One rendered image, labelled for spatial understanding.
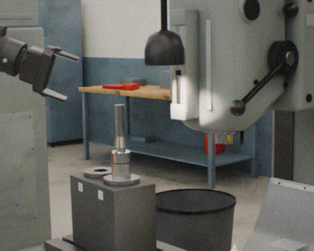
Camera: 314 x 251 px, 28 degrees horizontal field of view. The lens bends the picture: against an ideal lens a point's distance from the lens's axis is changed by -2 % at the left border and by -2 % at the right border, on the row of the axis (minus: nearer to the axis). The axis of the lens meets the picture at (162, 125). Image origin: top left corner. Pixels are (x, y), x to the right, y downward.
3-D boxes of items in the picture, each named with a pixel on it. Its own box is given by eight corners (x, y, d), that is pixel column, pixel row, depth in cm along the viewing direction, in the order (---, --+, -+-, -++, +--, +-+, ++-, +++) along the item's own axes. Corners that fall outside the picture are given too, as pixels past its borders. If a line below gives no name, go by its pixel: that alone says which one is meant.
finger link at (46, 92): (68, 96, 156) (45, 87, 157) (64, 100, 153) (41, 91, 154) (66, 102, 157) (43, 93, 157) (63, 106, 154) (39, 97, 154)
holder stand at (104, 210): (115, 266, 148) (113, 185, 145) (72, 242, 166) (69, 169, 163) (157, 256, 155) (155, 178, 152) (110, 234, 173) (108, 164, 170)
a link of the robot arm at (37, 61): (35, 100, 151) (-9, 82, 151) (47, 89, 160) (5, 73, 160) (50, 51, 147) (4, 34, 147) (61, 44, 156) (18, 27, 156)
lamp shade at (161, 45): (136, 65, 112) (136, 30, 111) (157, 63, 118) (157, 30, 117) (172, 66, 108) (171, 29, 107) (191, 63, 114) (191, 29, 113)
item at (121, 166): (135, 177, 153) (134, 155, 152) (119, 180, 150) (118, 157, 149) (123, 174, 157) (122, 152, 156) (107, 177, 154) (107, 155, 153)
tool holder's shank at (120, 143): (130, 150, 152) (128, 104, 151) (119, 152, 150) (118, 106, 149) (122, 149, 155) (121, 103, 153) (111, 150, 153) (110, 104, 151)
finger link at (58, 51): (76, 63, 150) (52, 54, 150) (79, 60, 153) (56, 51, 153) (78, 57, 150) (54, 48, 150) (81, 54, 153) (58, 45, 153)
